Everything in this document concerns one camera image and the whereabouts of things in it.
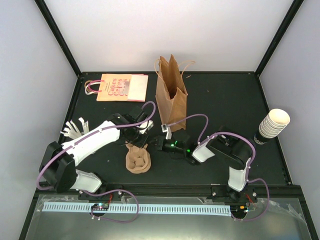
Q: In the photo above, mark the brown pulp cup carrier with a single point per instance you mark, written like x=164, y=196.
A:
x=137, y=160

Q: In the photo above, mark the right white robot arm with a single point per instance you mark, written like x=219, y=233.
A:
x=231, y=148

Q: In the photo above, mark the stack of white paper cups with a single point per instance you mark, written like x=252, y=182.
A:
x=274, y=123

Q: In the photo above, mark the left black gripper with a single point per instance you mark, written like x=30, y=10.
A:
x=141, y=143

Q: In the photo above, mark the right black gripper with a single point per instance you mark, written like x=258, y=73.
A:
x=160, y=143

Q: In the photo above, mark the white plastic cutlery bundle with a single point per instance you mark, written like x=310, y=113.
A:
x=72, y=131

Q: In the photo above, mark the brown paper bag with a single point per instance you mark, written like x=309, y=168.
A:
x=171, y=93

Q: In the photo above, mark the perforated white metal rail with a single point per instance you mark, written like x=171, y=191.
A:
x=120, y=208

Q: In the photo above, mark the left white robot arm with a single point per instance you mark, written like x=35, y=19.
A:
x=60, y=161

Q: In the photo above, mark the printed orange paper bag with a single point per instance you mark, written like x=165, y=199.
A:
x=118, y=87

